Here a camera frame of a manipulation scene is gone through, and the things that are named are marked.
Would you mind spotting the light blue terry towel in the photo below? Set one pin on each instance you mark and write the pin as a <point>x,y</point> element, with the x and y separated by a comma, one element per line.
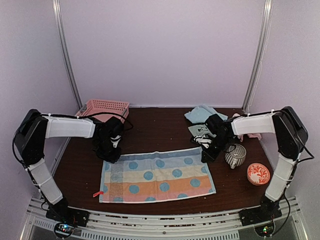
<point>201,113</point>

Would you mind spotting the pink cloth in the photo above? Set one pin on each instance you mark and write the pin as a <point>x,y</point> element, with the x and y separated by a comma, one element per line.
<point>250,135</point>

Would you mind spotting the front aluminium rail base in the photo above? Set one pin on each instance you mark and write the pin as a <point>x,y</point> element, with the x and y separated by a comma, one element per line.
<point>221,225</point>

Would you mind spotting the right aluminium frame post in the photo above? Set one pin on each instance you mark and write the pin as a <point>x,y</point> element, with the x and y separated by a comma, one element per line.
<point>258,60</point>

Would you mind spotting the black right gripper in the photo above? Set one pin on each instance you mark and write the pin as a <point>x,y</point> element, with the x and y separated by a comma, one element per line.
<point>211,156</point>

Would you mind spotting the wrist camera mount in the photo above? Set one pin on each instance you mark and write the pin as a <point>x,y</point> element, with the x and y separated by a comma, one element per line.
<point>201,138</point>
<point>115,140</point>

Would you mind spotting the grey striped ceramic mug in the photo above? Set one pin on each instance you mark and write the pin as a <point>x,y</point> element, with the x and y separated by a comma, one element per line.
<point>235,155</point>

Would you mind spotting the pale green terry towel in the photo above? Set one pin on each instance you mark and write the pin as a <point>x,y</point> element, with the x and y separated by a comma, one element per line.
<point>200,130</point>

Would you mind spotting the pink perforated plastic basket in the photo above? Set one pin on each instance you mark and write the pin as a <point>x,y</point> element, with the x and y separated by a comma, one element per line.
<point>94,106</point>

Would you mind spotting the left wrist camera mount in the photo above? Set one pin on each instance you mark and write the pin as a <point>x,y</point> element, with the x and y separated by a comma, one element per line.
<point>115,140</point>

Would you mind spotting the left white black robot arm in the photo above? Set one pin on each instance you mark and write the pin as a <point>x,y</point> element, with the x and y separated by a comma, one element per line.
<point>28,146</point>

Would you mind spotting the blue polka dot striped towel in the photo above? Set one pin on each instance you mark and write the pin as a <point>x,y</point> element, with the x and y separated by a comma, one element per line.
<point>155,177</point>

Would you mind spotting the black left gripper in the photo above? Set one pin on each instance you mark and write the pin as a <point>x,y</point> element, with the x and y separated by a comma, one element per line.
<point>112,158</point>

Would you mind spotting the aluminium frame post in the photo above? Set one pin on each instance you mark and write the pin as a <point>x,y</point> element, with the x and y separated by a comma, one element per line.
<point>65,53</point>
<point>258,60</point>

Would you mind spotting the orange patterned ceramic bowl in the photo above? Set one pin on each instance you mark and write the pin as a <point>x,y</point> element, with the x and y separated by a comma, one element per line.
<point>258,174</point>

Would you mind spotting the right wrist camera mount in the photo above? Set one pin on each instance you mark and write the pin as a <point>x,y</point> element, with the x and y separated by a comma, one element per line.
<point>201,138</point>

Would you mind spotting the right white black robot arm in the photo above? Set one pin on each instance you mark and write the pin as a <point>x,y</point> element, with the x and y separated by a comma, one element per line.
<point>290,138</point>

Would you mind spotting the left aluminium frame post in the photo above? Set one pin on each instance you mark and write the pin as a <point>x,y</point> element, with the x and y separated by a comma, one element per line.
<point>65,53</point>

